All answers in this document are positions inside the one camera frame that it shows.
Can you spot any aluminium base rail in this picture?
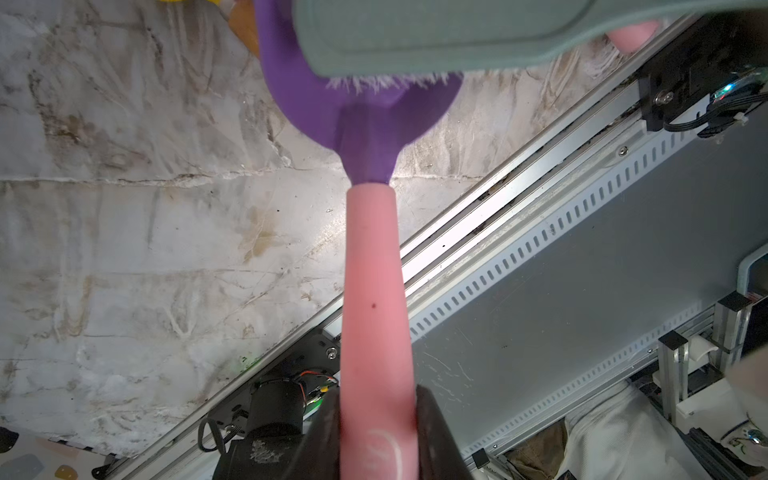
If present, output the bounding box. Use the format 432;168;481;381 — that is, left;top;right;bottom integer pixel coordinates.
101;11;768;480

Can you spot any purple trowel pink handle front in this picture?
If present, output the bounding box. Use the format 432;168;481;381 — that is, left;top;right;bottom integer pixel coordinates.
606;20;660;54

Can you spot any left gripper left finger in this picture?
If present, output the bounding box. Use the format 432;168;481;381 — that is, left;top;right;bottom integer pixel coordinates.
287;390;341;480

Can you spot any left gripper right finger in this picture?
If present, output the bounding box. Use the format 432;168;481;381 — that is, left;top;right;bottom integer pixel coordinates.
416;385;472;480

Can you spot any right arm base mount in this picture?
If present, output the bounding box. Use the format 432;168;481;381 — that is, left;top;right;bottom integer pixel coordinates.
638;9;767;138

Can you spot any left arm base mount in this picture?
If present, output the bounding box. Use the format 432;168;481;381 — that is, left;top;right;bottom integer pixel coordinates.
197;328;340;479

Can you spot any purple trowel pink handle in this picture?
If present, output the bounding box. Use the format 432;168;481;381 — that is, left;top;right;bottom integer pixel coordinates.
254;1;462;479
606;20;660;54

